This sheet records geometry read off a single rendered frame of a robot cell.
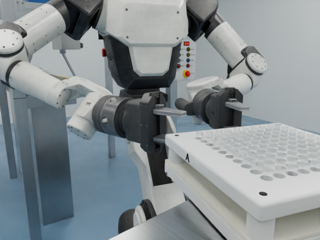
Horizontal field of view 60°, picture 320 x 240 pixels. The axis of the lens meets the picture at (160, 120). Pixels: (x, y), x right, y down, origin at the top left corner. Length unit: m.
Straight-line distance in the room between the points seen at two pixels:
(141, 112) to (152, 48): 0.40
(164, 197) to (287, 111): 4.03
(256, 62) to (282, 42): 3.84
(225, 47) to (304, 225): 0.75
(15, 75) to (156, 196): 0.50
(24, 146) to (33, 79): 0.95
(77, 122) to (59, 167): 1.30
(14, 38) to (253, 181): 0.63
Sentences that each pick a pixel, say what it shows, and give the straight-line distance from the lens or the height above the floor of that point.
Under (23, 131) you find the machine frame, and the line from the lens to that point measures 1.61.
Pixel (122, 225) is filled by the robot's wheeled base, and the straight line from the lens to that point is 1.37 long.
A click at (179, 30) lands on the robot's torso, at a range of 0.93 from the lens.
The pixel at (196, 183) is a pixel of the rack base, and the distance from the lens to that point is 0.41.
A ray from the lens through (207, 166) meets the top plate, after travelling 0.35.
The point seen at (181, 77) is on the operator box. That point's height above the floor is 0.94.
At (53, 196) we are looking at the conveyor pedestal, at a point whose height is 0.19.
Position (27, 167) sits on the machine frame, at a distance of 1.67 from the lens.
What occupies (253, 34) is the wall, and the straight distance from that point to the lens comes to 5.16.
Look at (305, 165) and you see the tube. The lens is 0.36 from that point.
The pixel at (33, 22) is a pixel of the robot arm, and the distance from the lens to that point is 0.84.
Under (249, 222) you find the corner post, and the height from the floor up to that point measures 0.93.
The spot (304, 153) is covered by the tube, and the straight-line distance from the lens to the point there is 0.41.
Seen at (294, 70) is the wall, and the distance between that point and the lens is 4.67.
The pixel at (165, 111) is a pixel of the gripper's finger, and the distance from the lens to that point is 0.51.
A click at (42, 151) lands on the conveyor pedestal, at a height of 0.51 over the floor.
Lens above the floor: 1.09
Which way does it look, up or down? 13 degrees down
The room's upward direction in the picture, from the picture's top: straight up
